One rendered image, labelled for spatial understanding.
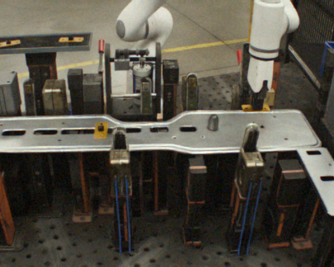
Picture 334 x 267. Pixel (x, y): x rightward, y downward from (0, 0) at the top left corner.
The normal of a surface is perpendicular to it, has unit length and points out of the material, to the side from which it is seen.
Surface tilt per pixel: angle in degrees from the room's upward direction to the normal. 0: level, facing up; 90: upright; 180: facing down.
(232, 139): 0
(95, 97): 90
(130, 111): 0
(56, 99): 90
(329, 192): 0
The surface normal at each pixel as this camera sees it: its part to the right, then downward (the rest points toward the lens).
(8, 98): 0.07, 0.54
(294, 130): 0.03, -0.84
